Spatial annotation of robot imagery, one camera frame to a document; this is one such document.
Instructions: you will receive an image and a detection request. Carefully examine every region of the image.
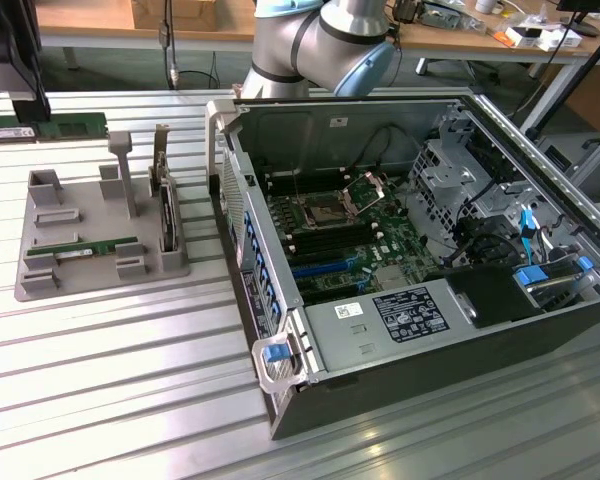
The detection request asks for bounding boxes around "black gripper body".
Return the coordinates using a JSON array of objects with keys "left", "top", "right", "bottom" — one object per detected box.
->
[{"left": 0, "top": 0, "right": 43, "bottom": 41}]

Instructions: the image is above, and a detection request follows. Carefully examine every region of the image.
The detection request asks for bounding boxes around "green RAM stick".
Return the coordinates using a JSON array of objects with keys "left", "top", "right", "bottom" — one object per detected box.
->
[
  {"left": 0, "top": 112, "right": 107, "bottom": 145},
  {"left": 27, "top": 236, "right": 144, "bottom": 259}
]

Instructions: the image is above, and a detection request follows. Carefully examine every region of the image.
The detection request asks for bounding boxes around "grey parts rack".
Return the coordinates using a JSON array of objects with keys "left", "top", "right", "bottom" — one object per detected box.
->
[{"left": 13, "top": 130, "right": 192, "bottom": 302}]

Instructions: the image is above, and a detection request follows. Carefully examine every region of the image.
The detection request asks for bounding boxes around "brown cardboard box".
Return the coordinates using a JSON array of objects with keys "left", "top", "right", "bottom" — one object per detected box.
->
[{"left": 131, "top": 0, "right": 219, "bottom": 30}]

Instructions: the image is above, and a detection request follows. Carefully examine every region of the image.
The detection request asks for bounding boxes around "thin metal locking lever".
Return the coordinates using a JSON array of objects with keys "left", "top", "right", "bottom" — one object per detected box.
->
[{"left": 290, "top": 164, "right": 305, "bottom": 207}]

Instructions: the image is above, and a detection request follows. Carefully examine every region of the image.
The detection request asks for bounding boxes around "black RAM slot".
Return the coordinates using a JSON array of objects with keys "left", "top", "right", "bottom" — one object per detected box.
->
[
  {"left": 283, "top": 217, "right": 374, "bottom": 236},
  {"left": 285, "top": 223, "right": 376, "bottom": 242},
  {"left": 291, "top": 235, "right": 382, "bottom": 255},
  {"left": 266, "top": 175, "right": 346, "bottom": 189},
  {"left": 264, "top": 171, "right": 345, "bottom": 185},
  {"left": 269, "top": 183, "right": 349, "bottom": 197},
  {"left": 288, "top": 229, "right": 379, "bottom": 249},
  {"left": 268, "top": 179, "right": 347, "bottom": 193}
]

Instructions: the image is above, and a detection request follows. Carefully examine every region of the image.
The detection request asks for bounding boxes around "CPU socket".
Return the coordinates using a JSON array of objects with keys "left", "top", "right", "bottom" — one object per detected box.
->
[{"left": 299, "top": 192, "right": 354, "bottom": 231}]

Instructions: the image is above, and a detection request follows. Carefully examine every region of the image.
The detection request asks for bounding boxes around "long black expansion slot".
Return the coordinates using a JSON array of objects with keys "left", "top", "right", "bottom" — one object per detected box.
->
[
  {"left": 288, "top": 247, "right": 361, "bottom": 266},
  {"left": 302, "top": 287, "right": 364, "bottom": 304}
]

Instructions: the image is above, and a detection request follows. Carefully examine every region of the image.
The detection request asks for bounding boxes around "blue expansion slot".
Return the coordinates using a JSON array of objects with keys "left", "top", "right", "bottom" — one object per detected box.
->
[{"left": 290, "top": 255, "right": 354, "bottom": 282}]

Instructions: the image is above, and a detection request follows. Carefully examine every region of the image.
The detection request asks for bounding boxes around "metal socket cover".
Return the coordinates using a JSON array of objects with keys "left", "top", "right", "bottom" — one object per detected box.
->
[{"left": 344, "top": 171, "right": 387, "bottom": 211}]

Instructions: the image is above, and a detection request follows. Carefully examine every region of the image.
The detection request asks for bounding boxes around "green motherboard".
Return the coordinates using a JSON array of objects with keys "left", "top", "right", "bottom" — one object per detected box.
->
[{"left": 263, "top": 168, "right": 444, "bottom": 307}]

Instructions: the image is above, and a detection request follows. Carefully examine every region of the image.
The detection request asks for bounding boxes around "grey power supply unit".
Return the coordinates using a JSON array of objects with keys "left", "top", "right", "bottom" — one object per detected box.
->
[{"left": 303, "top": 277, "right": 477, "bottom": 377}]

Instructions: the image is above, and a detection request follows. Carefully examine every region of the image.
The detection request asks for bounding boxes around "silver chipset heatsink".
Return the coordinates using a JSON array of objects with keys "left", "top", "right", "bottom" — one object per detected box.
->
[{"left": 374, "top": 266, "right": 407, "bottom": 291}]

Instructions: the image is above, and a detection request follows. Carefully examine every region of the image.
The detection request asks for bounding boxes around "grey metal part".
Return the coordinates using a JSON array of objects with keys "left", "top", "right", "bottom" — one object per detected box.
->
[{"left": 423, "top": 5, "right": 476, "bottom": 29}]

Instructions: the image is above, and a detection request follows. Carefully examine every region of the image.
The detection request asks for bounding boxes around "silver perforated disk bay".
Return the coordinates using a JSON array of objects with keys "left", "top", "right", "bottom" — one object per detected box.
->
[{"left": 407, "top": 104, "right": 504, "bottom": 254}]

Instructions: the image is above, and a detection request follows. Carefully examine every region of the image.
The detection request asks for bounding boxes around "black case fan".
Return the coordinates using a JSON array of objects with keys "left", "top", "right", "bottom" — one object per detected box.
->
[{"left": 452, "top": 214, "right": 521, "bottom": 269}]

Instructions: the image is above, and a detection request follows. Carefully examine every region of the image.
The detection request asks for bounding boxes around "open black PC case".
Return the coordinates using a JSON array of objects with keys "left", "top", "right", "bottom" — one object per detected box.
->
[{"left": 205, "top": 91, "right": 600, "bottom": 441}]

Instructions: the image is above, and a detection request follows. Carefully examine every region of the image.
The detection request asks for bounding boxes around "small orange white box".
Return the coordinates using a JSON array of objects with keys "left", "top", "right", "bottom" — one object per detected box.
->
[{"left": 504, "top": 25, "right": 544, "bottom": 50}]

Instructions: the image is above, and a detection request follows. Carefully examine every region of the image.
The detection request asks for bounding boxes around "disk with blue carrier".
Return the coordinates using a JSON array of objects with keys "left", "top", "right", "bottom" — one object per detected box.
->
[{"left": 512, "top": 254, "right": 596, "bottom": 314}]

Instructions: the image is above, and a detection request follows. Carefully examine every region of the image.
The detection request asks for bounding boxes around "black tripod pole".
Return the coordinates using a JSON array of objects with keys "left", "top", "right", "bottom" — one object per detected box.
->
[{"left": 524, "top": 22, "right": 600, "bottom": 142}]

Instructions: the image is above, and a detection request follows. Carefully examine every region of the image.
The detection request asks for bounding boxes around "black monitor base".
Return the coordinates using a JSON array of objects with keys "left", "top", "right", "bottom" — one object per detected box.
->
[{"left": 556, "top": 0, "right": 600, "bottom": 37}]

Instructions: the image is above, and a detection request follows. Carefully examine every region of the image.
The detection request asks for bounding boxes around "black hanging cable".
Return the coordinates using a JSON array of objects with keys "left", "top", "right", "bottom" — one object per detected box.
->
[{"left": 158, "top": 0, "right": 181, "bottom": 90}]

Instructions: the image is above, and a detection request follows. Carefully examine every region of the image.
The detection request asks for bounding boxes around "graphics card with metal bracket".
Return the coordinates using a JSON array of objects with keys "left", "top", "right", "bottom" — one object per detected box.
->
[{"left": 147, "top": 123, "right": 181, "bottom": 254}]

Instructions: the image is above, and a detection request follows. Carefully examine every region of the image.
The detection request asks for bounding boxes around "black wire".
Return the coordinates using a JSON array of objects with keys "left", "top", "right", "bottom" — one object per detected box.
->
[{"left": 352, "top": 124, "right": 421, "bottom": 171}]

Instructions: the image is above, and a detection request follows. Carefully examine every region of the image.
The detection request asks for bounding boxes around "blue wire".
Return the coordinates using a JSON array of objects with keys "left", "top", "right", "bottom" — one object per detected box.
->
[{"left": 518, "top": 205, "right": 537, "bottom": 266}]

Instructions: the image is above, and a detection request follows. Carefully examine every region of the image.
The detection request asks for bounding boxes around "grey metal frame beam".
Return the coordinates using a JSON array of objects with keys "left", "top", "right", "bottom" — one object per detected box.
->
[{"left": 518, "top": 59, "right": 589, "bottom": 136}]

